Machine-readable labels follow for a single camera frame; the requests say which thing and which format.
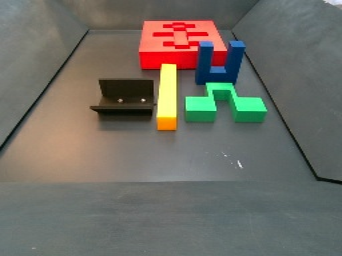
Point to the green zigzag block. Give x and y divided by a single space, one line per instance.
247 109

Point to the yellow long bar block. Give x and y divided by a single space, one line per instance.
167 99

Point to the blue U-shaped block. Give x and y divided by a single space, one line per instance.
225 73

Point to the red puzzle board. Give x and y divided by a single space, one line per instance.
169 42

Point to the black angled fixture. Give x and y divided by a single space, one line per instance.
125 96

